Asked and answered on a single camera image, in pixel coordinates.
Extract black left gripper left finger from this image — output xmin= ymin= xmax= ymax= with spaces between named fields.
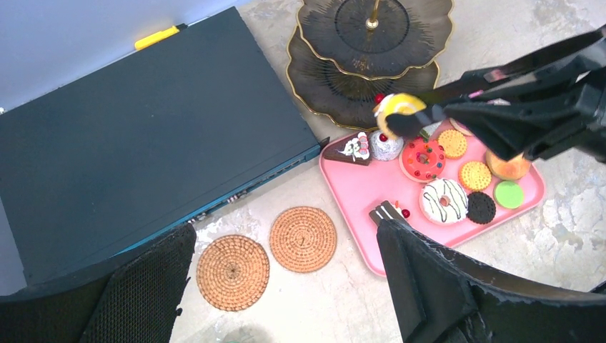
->
xmin=1 ymin=224 xmax=196 ymax=342

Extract green macaron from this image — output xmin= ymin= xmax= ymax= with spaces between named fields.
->
xmin=493 ymin=181 xmax=525 ymax=209

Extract black chocolate cookie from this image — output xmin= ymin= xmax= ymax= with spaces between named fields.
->
xmin=467 ymin=192 xmax=496 ymax=224

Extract layered chocolate cake bar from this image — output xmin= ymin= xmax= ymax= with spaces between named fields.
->
xmin=369 ymin=200 xmax=410 ymax=225

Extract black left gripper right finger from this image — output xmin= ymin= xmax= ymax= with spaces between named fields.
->
xmin=377 ymin=219 xmax=605 ymax=342

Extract yellow swirl roll cake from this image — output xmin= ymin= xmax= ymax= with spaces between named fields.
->
xmin=372 ymin=93 xmax=427 ymax=140

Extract woven rattan coaster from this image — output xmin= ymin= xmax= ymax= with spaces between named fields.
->
xmin=196 ymin=234 xmax=270 ymax=312
xmin=269 ymin=207 xmax=337 ymax=273

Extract green matcha cake bar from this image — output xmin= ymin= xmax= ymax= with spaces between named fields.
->
xmin=419 ymin=121 xmax=442 ymax=139

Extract golden bread bun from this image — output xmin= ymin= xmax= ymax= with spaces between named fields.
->
xmin=485 ymin=150 xmax=532 ymax=181

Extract woven rattan coaster left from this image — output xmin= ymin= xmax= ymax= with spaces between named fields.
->
xmin=196 ymin=234 xmax=270 ymax=312

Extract yellow cracker biscuit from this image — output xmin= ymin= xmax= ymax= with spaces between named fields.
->
xmin=458 ymin=161 xmax=492 ymax=192
xmin=437 ymin=129 xmax=467 ymax=159

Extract yellow cracker biscuit lower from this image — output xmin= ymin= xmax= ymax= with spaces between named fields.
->
xmin=458 ymin=161 xmax=492 ymax=192

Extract yellow cracker biscuit upper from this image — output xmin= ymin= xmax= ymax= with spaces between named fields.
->
xmin=437 ymin=129 xmax=467 ymax=159

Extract white chocolate drizzled donut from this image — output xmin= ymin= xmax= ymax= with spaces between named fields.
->
xmin=419 ymin=179 xmax=469 ymax=225

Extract chocolate cake slice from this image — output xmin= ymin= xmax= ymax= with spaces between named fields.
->
xmin=322 ymin=131 xmax=372 ymax=166

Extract blue network switch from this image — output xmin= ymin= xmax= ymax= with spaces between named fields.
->
xmin=1 ymin=8 xmax=319 ymax=284

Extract woven rattan coaster right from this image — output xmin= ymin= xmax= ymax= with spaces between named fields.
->
xmin=269 ymin=207 xmax=337 ymax=273

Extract pink serving tray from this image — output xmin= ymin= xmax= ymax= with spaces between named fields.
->
xmin=319 ymin=136 xmax=545 ymax=277

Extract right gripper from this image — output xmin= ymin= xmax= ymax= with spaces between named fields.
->
xmin=386 ymin=26 xmax=605 ymax=163

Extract three-tier dark cake stand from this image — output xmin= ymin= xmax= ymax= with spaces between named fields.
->
xmin=286 ymin=1 xmax=454 ymax=130

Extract silver wrapped cupcake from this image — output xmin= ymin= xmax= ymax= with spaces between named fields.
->
xmin=369 ymin=130 xmax=404 ymax=161

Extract yellow marker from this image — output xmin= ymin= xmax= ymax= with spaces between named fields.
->
xmin=134 ymin=24 xmax=188 ymax=51

